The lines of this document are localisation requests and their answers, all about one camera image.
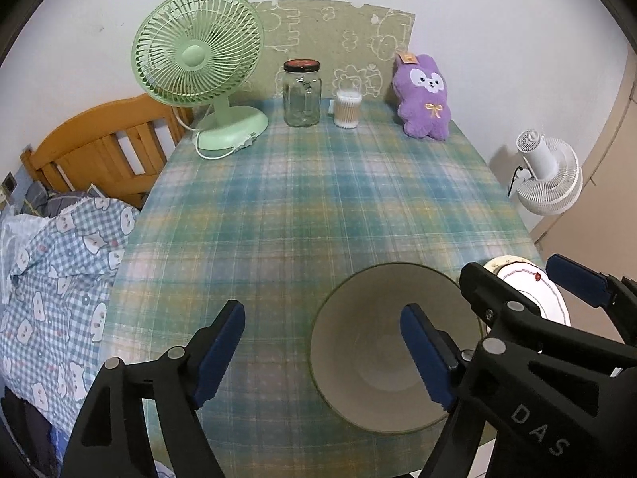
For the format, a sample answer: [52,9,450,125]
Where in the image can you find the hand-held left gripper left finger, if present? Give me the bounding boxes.
[60,300,246,478]

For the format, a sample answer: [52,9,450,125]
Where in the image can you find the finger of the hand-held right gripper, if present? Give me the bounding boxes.
[546,254,637,347]
[459,262,548,344]

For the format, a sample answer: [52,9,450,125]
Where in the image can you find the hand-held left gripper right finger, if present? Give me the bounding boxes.
[399,303,487,478]

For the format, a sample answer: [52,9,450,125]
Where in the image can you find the white red-rimmed plate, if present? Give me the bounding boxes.
[492,261,571,328]

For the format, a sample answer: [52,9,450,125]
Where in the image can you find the cream bowl with blue print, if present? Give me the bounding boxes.
[309,262,486,434]

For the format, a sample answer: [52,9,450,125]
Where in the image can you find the white clip fan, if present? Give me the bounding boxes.
[512,129,583,216]

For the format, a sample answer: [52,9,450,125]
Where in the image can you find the blue checked bear blanket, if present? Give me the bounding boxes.
[0,196,140,434]

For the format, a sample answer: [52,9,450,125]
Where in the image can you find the purple plush rabbit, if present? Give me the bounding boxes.
[391,52,453,140]

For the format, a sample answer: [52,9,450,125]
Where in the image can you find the dark cloth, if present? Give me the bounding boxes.
[2,391,58,474]

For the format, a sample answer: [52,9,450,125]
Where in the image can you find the cotton swab container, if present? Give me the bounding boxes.
[332,90,362,129]

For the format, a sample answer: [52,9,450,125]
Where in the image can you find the grey striped cloth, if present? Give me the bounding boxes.
[20,179,105,217]

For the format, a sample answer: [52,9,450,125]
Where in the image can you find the wooden bed headboard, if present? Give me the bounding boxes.
[21,94,195,210]

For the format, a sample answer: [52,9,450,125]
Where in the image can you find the glass jar with lid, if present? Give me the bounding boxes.
[283,59,322,129]

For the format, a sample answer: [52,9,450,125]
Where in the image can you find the green desk fan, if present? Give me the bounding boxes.
[131,0,270,160]

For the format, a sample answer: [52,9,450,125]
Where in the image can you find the green printed board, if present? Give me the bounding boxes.
[244,0,416,105]

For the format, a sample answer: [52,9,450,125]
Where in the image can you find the black fan cable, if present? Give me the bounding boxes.
[506,165,532,199]

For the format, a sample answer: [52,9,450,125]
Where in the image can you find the white fan cable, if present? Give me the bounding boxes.
[172,107,257,161]

